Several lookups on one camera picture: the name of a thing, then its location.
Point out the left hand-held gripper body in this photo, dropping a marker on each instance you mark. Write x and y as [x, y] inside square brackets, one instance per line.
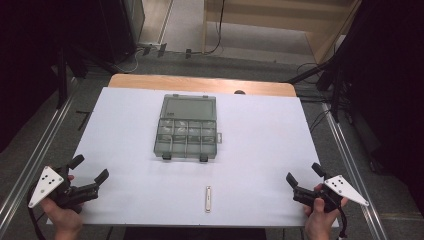
[45, 186]

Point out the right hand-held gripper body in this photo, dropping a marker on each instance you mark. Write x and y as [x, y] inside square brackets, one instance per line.
[345, 190]

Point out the small silver metal bar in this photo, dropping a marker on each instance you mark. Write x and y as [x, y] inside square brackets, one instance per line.
[208, 199]

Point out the translucent grey compartment box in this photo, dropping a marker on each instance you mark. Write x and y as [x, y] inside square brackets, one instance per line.
[186, 130]

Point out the person's right hand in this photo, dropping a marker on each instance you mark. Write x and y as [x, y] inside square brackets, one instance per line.
[318, 216]

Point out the white table board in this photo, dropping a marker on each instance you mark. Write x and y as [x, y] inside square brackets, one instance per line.
[260, 160]

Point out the black metal stand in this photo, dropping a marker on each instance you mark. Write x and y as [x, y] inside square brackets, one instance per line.
[62, 80]

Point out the black tripod stand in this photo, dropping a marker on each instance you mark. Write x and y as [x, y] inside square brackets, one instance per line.
[328, 71]

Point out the black curtain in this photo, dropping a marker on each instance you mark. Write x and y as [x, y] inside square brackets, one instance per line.
[26, 66]
[390, 83]

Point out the person's dark clothing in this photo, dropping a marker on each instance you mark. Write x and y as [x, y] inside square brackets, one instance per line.
[193, 234]

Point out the black power plug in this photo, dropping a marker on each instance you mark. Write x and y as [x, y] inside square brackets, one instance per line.
[146, 50]
[188, 53]
[162, 50]

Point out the wooden table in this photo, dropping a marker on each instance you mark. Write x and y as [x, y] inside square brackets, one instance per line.
[200, 83]

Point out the dark cabinet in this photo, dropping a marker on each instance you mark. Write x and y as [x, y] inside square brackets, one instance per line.
[121, 26]

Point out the light wooden shelf unit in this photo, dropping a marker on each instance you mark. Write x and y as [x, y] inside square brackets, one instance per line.
[266, 15]

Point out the metal floor rail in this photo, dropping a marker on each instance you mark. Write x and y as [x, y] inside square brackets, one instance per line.
[353, 173]
[36, 156]

